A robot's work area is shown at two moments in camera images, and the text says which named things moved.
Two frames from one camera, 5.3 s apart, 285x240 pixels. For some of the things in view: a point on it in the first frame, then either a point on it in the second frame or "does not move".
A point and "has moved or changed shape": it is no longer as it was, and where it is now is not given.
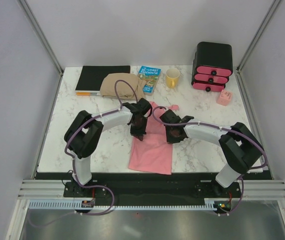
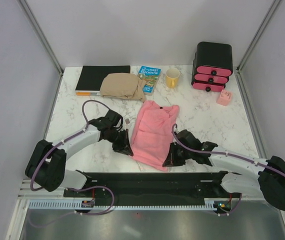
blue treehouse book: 149,77 does not move
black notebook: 91,77 does not move
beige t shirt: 124,91 does not move
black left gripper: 139,134 → 124,147
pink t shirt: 153,154 has moved or changed shape
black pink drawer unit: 213,65 does not move
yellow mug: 172,77 does not move
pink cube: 224,98 does not move
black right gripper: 171,140 → 171,160
